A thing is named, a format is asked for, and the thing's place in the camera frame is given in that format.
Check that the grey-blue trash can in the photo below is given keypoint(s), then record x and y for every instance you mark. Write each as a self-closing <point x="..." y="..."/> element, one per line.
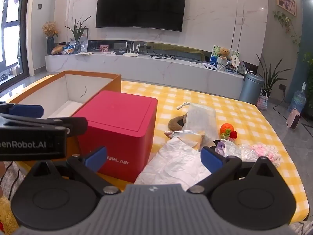
<point x="251" y="90"/>

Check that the yellow checked tablecloth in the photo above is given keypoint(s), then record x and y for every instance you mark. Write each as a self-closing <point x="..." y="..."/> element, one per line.
<point x="244" y="112"/>

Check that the patterned cloth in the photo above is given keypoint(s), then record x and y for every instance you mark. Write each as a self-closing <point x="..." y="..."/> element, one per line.
<point x="12" y="176"/>

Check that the pink space heater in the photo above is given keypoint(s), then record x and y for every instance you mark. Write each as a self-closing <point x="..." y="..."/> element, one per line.
<point x="294" y="120"/>

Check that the red box lid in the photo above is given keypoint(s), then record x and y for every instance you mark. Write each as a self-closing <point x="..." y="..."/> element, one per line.
<point x="117" y="127"/>

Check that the green plant in glass vase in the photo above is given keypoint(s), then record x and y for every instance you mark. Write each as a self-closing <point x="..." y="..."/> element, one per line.
<point x="77" y="46"/>

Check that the paper sheets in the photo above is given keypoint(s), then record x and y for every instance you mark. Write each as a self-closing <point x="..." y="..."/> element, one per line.
<point x="84" y="53"/>

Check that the white round hand fan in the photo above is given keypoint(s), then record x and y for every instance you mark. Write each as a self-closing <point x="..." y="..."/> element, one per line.
<point x="234" y="63"/>

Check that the orange box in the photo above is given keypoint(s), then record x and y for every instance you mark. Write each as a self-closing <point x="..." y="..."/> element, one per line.
<point x="61" y="90"/>

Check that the white marble television console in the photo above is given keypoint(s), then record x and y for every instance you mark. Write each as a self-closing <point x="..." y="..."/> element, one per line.
<point x="146" y="71"/>

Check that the framed picture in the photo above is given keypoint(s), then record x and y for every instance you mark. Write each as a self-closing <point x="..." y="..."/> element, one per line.
<point x="286" y="3"/>

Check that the green and white card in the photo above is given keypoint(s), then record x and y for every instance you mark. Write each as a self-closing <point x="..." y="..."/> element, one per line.
<point x="234" y="53"/>

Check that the orange crochet toy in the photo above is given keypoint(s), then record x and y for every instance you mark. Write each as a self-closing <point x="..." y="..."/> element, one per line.
<point x="227" y="129"/>

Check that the pink photo frame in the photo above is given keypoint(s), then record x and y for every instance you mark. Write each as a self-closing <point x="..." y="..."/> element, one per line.
<point x="104" y="48"/>

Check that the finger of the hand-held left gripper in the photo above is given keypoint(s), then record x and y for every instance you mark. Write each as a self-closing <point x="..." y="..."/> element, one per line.
<point x="29" y="111"/>
<point x="75" y="124"/>

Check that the blue tissue pack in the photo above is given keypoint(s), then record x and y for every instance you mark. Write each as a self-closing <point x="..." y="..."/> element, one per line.
<point x="213" y="60"/>

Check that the brown round ornament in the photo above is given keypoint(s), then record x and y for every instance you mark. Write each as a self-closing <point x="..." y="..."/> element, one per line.
<point x="58" y="49"/>

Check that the black framed glass door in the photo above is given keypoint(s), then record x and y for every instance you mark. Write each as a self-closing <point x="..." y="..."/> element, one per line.
<point x="9" y="12"/>

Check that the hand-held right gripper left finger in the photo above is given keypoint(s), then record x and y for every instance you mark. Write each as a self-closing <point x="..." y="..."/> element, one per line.
<point x="96" y="155"/>

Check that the black television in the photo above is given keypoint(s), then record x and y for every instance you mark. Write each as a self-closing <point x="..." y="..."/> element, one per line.
<point x="139" y="5"/>

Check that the clear water bottle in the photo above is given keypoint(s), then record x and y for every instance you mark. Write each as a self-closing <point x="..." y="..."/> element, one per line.
<point x="84" y="44"/>

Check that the small black box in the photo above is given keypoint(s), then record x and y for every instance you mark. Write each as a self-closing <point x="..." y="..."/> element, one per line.
<point x="119" y="52"/>

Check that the dark vase with dried flowers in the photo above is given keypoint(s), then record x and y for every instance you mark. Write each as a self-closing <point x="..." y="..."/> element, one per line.
<point x="50" y="44"/>

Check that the white router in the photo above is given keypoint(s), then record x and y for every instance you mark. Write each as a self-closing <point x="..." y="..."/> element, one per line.
<point x="130" y="54"/>

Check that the potted green plant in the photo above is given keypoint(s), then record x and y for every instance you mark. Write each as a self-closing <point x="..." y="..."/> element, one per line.
<point x="269" y="78"/>

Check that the white flower bouquet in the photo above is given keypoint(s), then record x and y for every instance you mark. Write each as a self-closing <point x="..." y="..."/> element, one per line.
<point x="232" y="149"/>

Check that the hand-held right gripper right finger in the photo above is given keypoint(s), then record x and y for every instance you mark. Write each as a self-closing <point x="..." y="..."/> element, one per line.
<point x="209" y="155"/>

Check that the pastel woven basket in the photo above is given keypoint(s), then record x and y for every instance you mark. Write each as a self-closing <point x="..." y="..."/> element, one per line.
<point x="262" y="101"/>

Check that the brown plush toy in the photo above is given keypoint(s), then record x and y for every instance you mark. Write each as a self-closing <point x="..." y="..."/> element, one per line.
<point x="174" y="123"/>

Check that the blue snack bag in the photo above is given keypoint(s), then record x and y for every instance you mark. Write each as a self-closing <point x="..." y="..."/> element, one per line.
<point x="69" y="50"/>

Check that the red crochet rose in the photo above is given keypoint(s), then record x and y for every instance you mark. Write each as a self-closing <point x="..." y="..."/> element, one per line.
<point x="234" y="135"/>

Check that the blue water jug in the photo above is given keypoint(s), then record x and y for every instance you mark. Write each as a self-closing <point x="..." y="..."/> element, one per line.
<point x="298" y="100"/>

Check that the hanging vine plant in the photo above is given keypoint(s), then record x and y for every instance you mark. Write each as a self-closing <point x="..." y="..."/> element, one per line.
<point x="285" y="19"/>

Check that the brown teddy bear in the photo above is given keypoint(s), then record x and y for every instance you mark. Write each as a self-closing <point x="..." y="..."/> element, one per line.
<point x="223" y="53"/>

